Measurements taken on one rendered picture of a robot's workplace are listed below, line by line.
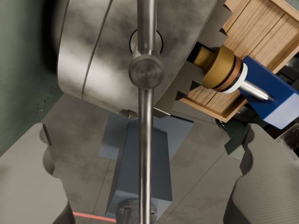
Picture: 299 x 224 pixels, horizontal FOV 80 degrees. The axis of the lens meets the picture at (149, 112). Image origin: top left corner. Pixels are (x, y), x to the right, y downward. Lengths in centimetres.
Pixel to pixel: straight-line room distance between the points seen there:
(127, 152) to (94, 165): 173
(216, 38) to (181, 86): 10
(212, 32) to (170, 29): 15
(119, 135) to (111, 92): 72
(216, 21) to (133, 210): 58
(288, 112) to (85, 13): 42
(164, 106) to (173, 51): 11
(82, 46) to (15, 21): 7
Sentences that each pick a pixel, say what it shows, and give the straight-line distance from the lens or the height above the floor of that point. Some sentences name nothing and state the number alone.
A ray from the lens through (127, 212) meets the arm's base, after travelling 69.
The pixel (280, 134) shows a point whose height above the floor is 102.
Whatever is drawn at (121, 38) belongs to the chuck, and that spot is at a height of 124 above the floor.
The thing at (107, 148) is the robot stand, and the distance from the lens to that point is 102.
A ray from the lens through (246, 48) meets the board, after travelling 62.
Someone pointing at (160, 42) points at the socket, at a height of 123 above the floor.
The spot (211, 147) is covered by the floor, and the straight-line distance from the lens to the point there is 217.
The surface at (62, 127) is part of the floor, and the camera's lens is 211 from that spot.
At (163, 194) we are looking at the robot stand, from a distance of 69.
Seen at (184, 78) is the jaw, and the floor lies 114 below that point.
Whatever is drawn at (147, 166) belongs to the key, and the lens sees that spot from 16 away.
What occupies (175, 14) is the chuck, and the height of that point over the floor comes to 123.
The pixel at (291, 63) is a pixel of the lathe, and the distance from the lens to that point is 74.
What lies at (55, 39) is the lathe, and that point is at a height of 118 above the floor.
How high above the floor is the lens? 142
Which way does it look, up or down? 54 degrees down
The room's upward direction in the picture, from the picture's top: 178 degrees counter-clockwise
